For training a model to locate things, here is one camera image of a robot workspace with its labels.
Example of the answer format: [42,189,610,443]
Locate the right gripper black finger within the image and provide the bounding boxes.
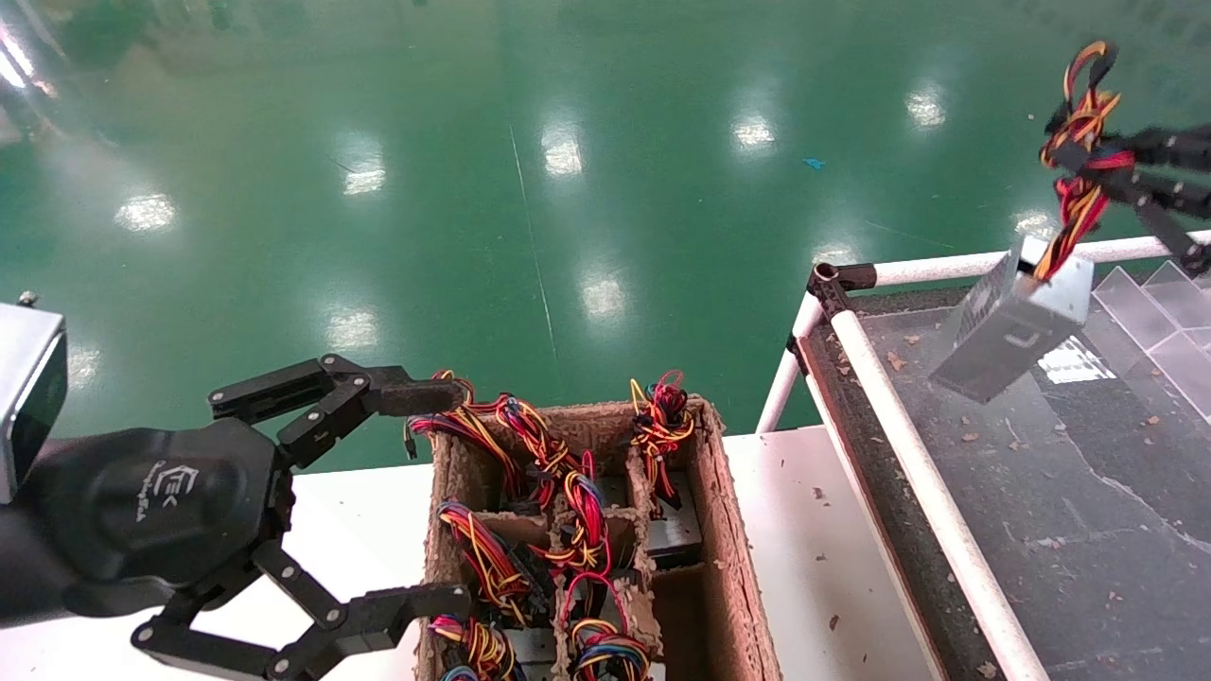
[1048,140,1211,279]
[1102,125,1211,175]

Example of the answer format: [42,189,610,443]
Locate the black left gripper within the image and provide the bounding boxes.
[17,354,473,681]

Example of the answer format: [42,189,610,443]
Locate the silver power supply with wires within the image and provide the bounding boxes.
[629,370,706,570]
[927,39,1124,406]
[428,613,526,681]
[435,499,554,627]
[563,575,656,681]

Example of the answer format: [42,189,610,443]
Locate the clear plastic divider tray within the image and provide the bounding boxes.
[1092,261,1211,425]

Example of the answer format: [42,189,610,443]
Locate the white striped label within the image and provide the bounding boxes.
[1037,335,1100,385]

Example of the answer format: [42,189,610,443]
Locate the short white rack pipe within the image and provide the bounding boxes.
[873,231,1211,288]

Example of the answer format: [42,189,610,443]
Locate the black dusty conveyor mat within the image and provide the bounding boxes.
[802,274,1211,681]

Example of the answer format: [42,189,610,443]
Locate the brown cardboard divider box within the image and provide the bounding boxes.
[414,397,786,681]

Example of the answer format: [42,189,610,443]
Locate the black pipe joint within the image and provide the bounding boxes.
[807,262,879,324]

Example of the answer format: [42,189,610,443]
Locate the long white rack pipe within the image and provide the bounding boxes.
[831,309,1053,681]

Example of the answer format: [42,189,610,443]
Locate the white rack leg pipe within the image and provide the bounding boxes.
[755,293,826,434]

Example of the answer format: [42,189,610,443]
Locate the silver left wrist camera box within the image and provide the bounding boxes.
[0,291,70,504]

